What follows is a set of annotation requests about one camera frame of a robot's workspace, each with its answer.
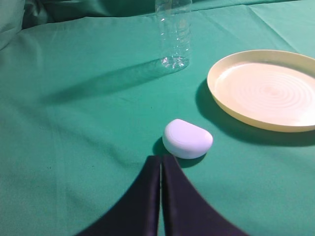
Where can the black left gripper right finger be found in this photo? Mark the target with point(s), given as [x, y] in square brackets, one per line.
[185, 212]

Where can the clear plastic bottle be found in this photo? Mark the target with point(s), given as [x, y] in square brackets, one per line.
[173, 18]

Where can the green tablecloth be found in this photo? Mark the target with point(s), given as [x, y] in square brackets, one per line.
[84, 102]

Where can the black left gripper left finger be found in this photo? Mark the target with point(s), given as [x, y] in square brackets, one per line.
[136, 213]

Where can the pale yellow round plate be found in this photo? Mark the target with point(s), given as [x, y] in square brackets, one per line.
[268, 89]

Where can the white rounded plastic case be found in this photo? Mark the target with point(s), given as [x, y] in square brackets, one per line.
[186, 140]

